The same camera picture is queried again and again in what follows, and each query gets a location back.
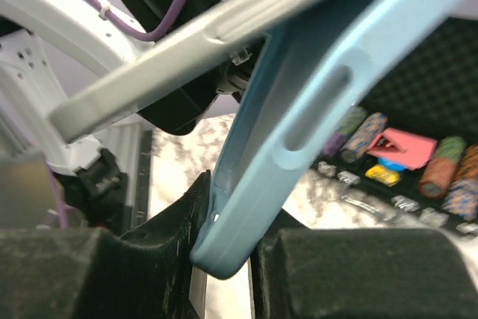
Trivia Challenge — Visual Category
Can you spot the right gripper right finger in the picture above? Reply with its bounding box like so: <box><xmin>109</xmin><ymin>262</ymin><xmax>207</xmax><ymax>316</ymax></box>
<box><xmin>251</xmin><ymin>211</ymin><xmax>477</xmax><ymax>318</ymax></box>

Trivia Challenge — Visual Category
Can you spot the yellow dealer chip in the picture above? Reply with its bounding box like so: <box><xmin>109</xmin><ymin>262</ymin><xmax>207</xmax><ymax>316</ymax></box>
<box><xmin>365</xmin><ymin>164</ymin><xmax>401</xmax><ymax>187</ymax></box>

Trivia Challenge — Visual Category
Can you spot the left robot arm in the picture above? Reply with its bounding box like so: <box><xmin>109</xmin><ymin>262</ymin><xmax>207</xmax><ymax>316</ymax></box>
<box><xmin>1</xmin><ymin>0</ymin><xmax>149</xmax><ymax>234</ymax></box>

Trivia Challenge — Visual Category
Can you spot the phone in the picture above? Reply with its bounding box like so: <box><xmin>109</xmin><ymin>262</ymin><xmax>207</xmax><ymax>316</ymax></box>
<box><xmin>49</xmin><ymin>0</ymin><xmax>323</xmax><ymax>143</ymax></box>

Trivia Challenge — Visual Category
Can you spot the black poker chip case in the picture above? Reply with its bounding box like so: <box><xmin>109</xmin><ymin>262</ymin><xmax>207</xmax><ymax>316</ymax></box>
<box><xmin>315</xmin><ymin>18</ymin><xmax>477</xmax><ymax>238</ymax></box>

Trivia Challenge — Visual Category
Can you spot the pink card box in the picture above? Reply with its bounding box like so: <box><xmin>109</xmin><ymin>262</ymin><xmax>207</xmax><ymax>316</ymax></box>
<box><xmin>367</xmin><ymin>128</ymin><xmax>438</xmax><ymax>170</ymax></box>

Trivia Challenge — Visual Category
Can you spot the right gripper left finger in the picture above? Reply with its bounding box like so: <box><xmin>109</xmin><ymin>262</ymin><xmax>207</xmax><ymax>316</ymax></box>
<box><xmin>1</xmin><ymin>172</ymin><xmax>211</xmax><ymax>319</ymax></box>

